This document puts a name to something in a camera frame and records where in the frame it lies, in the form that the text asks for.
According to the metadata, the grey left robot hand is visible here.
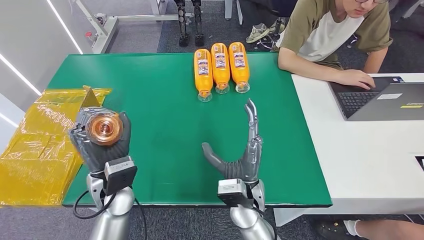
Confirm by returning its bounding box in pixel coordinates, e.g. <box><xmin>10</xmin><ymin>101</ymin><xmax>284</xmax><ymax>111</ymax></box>
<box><xmin>68</xmin><ymin>106</ymin><xmax>132</xmax><ymax>175</ymax></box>

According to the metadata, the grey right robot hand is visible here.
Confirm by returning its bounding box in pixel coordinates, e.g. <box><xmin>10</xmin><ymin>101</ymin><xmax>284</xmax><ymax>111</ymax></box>
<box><xmin>201</xmin><ymin>98</ymin><xmax>264</xmax><ymax>183</ymax></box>

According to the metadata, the orange juice bottle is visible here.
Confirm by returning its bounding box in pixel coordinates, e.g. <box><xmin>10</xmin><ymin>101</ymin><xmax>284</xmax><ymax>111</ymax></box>
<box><xmin>85</xmin><ymin>112</ymin><xmax>125</xmax><ymax>147</ymax></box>
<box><xmin>210</xmin><ymin>42</ymin><xmax>231</xmax><ymax>96</ymax></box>
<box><xmin>193</xmin><ymin>48</ymin><xmax>215</xmax><ymax>103</ymax></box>
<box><xmin>228</xmin><ymin>41</ymin><xmax>252</xmax><ymax>95</ymax></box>

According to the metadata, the yellow plastic-wrapped box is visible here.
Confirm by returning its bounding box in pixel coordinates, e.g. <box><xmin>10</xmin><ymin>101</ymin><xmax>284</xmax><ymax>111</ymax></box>
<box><xmin>0</xmin><ymin>85</ymin><xmax>113</xmax><ymax>209</ymax></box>

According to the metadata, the green table mat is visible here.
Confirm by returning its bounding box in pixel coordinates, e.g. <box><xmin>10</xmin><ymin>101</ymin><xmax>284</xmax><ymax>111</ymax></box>
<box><xmin>46</xmin><ymin>52</ymin><xmax>333</xmax><ymax>208</ymax></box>

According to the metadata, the white desk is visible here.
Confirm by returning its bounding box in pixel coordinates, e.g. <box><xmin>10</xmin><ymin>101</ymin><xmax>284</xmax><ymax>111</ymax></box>
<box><xmin>273</xmin><ymin>72</ymin><xmax>424</xmax><ymax>228</ymax></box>

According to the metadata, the person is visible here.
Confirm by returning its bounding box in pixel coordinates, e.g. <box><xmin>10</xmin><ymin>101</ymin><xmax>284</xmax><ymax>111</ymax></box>
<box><xmin>238</xmin><ymin>0</ymin><xmax>299</xmax><ymax>45</ymax></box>
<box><xmin>277</xmin><ymin>0</ymin><xmax>394</xmax><ymax>91</ymax></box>

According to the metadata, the grey laptop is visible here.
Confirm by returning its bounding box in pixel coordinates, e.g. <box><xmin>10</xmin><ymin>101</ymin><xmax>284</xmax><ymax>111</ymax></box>
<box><xmin>327</xmin><ymin>76</ymin><xmax>424</xmax><ymax>122</ymax></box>

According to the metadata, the person's leg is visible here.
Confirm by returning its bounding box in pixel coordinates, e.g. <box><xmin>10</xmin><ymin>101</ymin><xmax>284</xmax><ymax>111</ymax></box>
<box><xmin>311</xmin><ymin>218</ymin><xmax>424</xmax><ymax>240</ymax></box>

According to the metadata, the black and silver humanoid robot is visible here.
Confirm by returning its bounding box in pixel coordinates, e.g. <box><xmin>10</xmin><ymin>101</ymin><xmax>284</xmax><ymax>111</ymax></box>
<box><xmin>174</xmin><ymin>0</ymin><xmax>206</xmax><ymax>48</ymax></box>

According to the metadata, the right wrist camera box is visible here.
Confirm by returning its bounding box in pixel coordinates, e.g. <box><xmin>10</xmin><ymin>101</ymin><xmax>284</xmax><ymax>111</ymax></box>
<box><xmin>217</xmin><ymin>178</ymin><xmax>255</xmax><ymax>209</ymax></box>

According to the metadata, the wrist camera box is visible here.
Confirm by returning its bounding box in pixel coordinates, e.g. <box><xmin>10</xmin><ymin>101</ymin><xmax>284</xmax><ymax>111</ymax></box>
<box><xmin>217</xmin><ymin>178</ymin><xmax>255</xmax><ymax>209</ymax></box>
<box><xmin>103</xmin><ymin>155</ymin><xmax>138</xmax><ymax>197</ymax></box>

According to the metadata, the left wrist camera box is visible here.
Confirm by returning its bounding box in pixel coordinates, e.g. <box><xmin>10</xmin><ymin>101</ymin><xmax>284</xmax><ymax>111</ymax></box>
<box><xmin>103</xmin><ymin>155</ymin><xmax>138</xmax><ymax>197</ymax></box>

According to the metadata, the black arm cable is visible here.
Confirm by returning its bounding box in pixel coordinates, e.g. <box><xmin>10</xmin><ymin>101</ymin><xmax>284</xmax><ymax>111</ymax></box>
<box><xmin>72</xmin><ymin>188</ymin><xmax>149</xmax><ymax>240</ymax></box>

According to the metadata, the white wall light strip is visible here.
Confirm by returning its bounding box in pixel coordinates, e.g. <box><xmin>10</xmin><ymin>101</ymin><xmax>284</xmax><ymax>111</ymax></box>
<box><xmin>0</xmin><ymin>52</ymin><xmax>43</xmax><ymax>97</ymax></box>
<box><xmin>0</xmin><ymin>111</ymin><xmax>20</xmax><ymax>129</ymax></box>
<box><xmin>45</xmin><ymin>0</ymin><xmax>84</xmax><ymax>55</ymax></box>

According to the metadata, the white metal frame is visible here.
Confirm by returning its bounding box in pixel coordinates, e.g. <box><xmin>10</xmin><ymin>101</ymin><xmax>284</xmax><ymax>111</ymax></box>
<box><xmin>71</xmin><ymin>0</ymin><xmax>196</xmax><ymax>55</ymax></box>

